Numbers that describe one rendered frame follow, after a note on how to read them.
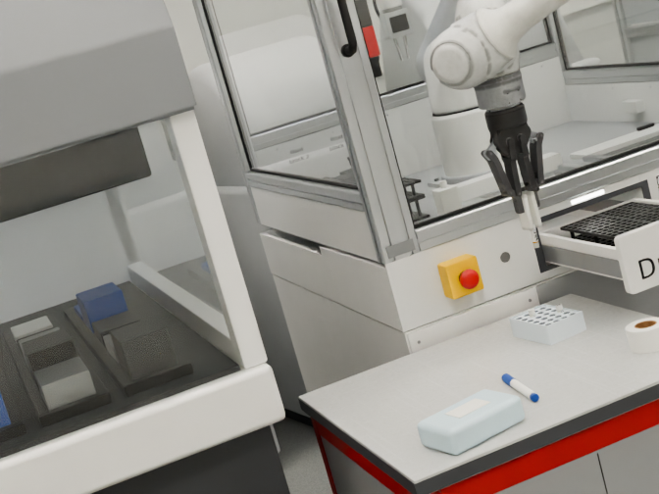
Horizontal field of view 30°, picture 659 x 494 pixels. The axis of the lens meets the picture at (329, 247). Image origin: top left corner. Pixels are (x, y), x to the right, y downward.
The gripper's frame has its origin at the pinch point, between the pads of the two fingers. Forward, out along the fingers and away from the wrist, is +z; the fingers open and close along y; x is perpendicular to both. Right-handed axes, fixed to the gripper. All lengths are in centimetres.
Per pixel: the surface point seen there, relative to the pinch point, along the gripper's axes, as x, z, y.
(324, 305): 73, 23, -16
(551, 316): -1.8, 20.5, -1.5
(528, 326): -1.4, 20.7, -6.9
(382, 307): 29.8, 15.9, -20.7
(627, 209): 10.0, 9.8, 29.4
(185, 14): 339, -54, 63
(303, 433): 207, 101, 16
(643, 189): 14.8, 8.5, 38.3
